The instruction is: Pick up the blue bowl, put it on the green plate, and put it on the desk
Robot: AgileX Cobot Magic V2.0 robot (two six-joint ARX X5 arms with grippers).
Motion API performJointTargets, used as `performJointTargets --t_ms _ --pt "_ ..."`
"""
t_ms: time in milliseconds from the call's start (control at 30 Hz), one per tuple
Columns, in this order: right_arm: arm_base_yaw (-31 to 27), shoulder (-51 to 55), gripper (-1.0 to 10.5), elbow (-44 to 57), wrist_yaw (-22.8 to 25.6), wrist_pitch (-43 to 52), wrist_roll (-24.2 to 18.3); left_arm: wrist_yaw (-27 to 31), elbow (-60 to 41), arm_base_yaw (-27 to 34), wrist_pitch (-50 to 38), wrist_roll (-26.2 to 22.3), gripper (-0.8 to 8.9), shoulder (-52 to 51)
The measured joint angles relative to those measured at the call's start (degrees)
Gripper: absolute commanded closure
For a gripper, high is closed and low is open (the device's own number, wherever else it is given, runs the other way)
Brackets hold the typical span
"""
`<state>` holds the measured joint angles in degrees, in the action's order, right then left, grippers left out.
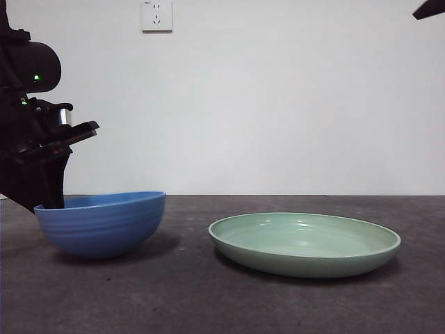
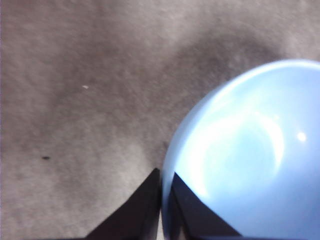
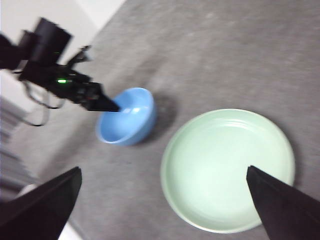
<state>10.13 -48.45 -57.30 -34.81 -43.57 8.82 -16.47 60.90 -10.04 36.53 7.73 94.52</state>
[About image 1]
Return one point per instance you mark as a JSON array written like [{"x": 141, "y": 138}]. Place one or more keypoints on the blue ribbed bowl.
[{"x": 101, "y": 233}]

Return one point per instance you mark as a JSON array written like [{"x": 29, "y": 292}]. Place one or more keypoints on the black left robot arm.
[{"x": 41, "y": 66}]

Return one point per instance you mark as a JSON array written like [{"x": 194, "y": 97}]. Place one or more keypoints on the green round plate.
[{"x": 299, "y": 261}]

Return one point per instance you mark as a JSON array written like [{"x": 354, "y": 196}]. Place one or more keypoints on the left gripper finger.
[
  {"x": 54, "y": 181},
  {"x": 17, "y": 181}
]

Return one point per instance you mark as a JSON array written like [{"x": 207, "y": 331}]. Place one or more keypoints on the white wall socket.
[{"x": 157, "y": 17}]

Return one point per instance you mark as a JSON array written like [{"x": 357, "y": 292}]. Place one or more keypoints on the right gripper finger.
[{"x": 432, "y": 8}]

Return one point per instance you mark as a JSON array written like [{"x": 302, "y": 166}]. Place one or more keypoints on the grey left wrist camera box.
[{"x": 65, "y": 117}]

